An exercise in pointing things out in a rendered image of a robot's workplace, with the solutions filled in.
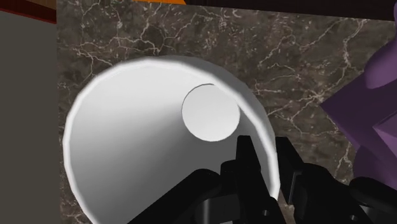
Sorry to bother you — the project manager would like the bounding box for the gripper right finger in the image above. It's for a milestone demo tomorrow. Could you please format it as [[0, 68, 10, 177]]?
[[275, 136, 397, 224]]

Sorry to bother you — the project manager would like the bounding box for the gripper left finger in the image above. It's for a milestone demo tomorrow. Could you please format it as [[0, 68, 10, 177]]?
[[127, 135, 287, 224]]

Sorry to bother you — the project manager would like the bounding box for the white cup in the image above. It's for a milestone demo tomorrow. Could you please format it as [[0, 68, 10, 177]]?
[[62, 55, 282, 224]]

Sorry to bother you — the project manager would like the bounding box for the purple figure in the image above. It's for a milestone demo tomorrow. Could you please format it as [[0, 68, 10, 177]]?
[[319, 0, 397, 191]]

